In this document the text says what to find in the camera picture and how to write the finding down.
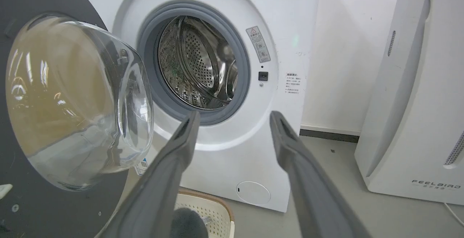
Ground cream perforated laundry basket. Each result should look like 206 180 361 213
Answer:
174 189 235 238

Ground white power cable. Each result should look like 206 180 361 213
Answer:
444 202 464 227

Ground dark grey cloth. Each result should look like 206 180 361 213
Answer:
170 208 210 238

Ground white air purifier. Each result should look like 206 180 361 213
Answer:
354 0 464 206

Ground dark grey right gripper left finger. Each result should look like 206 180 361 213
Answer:
99 111 201 238

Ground dark grey washing machine door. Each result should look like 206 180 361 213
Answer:
0 0 154 238

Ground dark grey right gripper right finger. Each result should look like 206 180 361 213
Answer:
269 111 371 238

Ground white front-load washing machine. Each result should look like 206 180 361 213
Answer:
77 0 322 213

